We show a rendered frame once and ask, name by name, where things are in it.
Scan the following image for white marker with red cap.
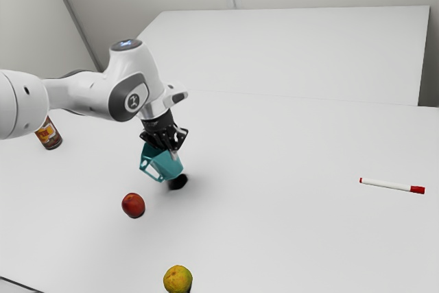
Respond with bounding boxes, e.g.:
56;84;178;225
359;177;426;195

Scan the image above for red labelled can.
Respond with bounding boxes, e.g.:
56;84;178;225
35;115;64;151

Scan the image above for teal faceted mug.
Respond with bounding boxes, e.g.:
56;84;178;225
138;142;184;183

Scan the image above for yellow green orange fruit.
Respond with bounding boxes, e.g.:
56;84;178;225
163;264;193;293

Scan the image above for red peach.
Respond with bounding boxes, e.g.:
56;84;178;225
121;192;146;219

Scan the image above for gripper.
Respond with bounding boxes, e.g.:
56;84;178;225
139;108;189;163

